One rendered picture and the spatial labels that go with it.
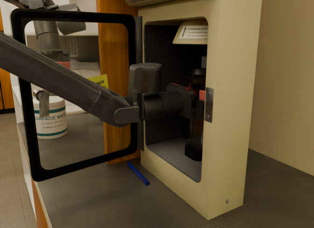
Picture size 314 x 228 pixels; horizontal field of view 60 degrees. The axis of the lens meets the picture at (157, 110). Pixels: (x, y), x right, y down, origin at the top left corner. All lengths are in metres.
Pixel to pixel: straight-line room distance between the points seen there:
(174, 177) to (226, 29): 0.38
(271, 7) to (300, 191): 0.56
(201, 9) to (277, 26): 0.45
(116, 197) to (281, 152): 0.57
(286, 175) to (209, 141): 0.38
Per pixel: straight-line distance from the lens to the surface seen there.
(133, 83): 0.58
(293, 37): 0.95
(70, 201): 0.74
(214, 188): 0.62
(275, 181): 0.85
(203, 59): 0.70
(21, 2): 0.83
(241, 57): 0.58
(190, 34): 0.63
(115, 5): 0.82
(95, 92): 0.56
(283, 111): 0.98
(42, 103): 0.67
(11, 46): 0.55
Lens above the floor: 1.33
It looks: 15 degrees down
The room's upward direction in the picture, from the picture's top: straight up
